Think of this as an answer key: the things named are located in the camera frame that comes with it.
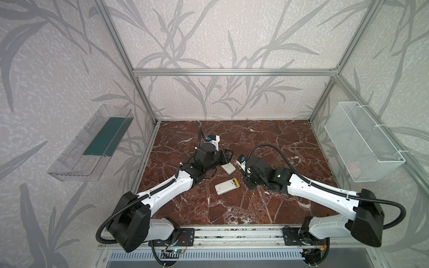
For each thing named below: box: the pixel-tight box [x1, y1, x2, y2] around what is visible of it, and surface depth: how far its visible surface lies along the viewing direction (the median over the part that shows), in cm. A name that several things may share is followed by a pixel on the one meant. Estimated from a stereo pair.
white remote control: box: [214, 178, 241, 196], surface depth 90 cm
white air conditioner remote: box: [220, 161, 236, 175], surface depth 96 cm
